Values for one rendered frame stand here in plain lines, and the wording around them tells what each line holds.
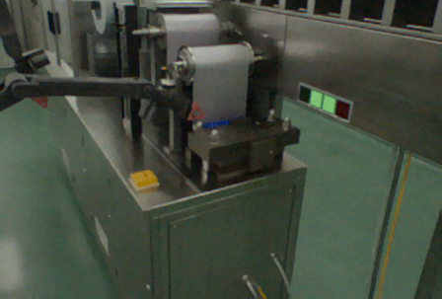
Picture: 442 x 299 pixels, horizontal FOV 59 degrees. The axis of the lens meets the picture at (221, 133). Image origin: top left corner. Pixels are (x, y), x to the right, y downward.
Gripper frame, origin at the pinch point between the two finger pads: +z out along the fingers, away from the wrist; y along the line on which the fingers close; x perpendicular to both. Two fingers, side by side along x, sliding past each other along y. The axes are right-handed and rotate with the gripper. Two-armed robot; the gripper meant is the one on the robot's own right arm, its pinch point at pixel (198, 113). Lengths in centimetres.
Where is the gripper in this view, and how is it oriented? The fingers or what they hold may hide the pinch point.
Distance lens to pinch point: 147.1
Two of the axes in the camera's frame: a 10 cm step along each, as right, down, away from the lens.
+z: 7.2, 3.3, 6.1
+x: 4.7, -8.8, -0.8
